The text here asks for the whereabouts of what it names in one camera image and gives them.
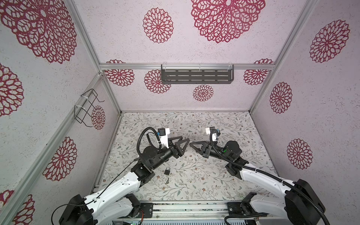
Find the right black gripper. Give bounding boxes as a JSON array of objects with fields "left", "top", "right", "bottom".
[{"left": 192, "top": 142, "right": 232, "bottom": 165}]

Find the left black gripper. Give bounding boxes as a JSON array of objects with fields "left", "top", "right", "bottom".
[{"left": 151, "top": 136, "right": 188, "bottom": 171}]

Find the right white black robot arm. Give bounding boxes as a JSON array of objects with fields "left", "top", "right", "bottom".
[{"left": 190, "top": 141, "right": 329, "bottom": 225}]

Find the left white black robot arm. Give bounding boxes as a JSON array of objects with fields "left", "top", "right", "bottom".
[{"left": 59, "top": 136, "right": 190, "bottom": 225}]

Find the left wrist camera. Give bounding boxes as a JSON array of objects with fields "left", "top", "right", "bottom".
[{"left": 157, "top": 128, "right": 170, "bottom": 148}]

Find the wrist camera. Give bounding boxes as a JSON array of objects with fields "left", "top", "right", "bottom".
[
  {"left": 157, "top": 128, "right": 170, "bottom": 148},
  {"left": 205, "top": 127, "right": 220, "bottom": 142}
]

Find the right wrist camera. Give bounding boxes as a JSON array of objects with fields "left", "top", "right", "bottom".
[{"left": 205, "top": 127, "right": 220, "bottom": 142}]

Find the left thin black cable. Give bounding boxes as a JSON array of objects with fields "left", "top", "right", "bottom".
[{"left": 51, "top": 127, "right": 162, "bottom": 225}]

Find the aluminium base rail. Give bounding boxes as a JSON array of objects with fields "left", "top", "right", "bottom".
[{"left": 72, "top": 200, "right": 308, "bottom": 225}]

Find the dark metal wall shelf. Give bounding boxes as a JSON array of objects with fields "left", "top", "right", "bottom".
[{"left": 160, "top": 65, "right": 234, "bottom": 84}]

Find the black wire wall rack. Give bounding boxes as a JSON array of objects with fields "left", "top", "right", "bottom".
[{"left": 73, "top": 89, "right": 105, "bottom": 128}]

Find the right black corrugated cable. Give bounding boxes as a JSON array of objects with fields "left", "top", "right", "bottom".
[{"left": 209, "top": 130, "right": 330, "bottom": 225}]

